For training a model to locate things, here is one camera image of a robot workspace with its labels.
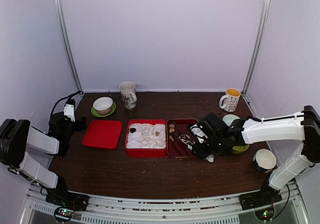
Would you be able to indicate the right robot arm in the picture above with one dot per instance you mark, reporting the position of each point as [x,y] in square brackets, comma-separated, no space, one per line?
[217,136]

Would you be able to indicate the red tin box base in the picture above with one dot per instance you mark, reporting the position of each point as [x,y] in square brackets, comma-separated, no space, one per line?
[146,153]

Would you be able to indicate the light blue patterned bowl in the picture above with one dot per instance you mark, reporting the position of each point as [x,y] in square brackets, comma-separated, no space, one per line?
[229,118]

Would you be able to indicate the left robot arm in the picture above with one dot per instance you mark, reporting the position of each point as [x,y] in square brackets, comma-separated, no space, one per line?
[19,137]

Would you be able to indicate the left aluminium frame post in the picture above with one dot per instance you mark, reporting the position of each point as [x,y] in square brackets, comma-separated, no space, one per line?
[67,45]

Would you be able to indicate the red chocolate tray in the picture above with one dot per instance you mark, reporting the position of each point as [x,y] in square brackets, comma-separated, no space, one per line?
[176,149]

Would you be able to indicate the green saucer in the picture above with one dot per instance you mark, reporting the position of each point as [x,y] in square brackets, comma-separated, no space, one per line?
[104,114]

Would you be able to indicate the aluminium frame post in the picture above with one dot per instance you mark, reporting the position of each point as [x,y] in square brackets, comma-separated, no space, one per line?
[67,45]
[264,14]

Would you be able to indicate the white paper cupcake liners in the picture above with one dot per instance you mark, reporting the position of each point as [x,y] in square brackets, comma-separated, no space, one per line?
[135,140]

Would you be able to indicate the white bowl on saucer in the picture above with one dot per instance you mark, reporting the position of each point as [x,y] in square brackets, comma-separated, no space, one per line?
[103,104]

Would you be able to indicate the metal serving tongs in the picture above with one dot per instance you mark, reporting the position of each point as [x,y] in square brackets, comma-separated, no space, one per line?
[187,141]

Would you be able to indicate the tall white patterned mug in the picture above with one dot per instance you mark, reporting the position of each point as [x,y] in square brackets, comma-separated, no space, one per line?
[128,94]

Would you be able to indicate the front aluminium rail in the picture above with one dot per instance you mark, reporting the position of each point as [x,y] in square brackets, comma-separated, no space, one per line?
[225,209]

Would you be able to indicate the white mug yellow inside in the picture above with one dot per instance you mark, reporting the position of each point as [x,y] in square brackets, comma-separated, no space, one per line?
[229,101]

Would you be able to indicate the red tin lid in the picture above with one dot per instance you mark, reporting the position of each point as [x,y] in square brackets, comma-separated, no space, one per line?
[103,134]

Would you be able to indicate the lime green bowl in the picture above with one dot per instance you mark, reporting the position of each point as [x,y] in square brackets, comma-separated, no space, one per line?
[239,149]

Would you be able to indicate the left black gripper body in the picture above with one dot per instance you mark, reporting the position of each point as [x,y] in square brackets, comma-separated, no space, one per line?
[79,126]

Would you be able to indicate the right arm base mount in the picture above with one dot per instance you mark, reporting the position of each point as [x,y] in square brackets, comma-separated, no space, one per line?
[258,199]

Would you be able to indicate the right aluminium frame post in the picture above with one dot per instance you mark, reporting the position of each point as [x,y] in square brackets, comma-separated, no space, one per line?
[264,14]

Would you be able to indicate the dark bowl white inside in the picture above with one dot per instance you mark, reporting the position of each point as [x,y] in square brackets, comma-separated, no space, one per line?
[264,161]

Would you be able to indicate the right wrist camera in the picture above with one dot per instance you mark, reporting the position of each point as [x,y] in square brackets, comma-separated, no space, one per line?
[196,131]

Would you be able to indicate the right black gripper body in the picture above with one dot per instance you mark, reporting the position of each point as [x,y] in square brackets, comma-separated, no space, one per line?
[215,144]

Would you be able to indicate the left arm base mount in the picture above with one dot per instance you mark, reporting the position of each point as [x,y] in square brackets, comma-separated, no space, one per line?
[73,201]

